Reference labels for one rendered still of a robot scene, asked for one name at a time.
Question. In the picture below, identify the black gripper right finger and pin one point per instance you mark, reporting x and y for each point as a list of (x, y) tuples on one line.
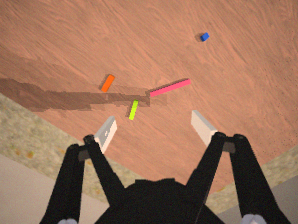
[(256, 201)]

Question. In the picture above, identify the lime green rod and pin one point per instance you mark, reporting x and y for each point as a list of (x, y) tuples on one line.
[(133, 109)]

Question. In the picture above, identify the small blue block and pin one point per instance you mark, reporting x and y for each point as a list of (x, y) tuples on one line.
[(204, 37)]

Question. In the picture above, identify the orange rod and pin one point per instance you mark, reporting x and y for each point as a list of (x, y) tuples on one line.
[(108, 83)]

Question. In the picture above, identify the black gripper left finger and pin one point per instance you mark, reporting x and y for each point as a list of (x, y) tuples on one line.
[(65, 201)]

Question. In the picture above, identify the pink rod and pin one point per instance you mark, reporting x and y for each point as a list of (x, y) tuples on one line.
[(170, 87)]

